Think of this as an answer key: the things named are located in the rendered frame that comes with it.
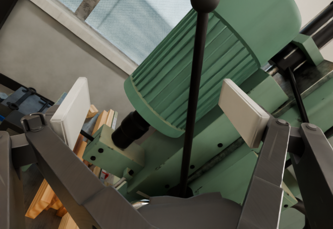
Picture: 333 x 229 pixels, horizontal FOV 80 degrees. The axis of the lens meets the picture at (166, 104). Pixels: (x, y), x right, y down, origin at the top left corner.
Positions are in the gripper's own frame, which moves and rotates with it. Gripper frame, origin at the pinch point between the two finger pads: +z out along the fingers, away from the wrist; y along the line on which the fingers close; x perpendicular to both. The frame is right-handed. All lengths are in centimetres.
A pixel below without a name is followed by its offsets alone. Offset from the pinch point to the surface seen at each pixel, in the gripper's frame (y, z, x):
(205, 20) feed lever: 6.2, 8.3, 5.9
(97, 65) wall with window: -36, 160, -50
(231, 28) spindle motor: 12.8, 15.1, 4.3
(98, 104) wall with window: -39, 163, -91
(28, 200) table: -24.6, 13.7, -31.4
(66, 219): -16.9, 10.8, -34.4
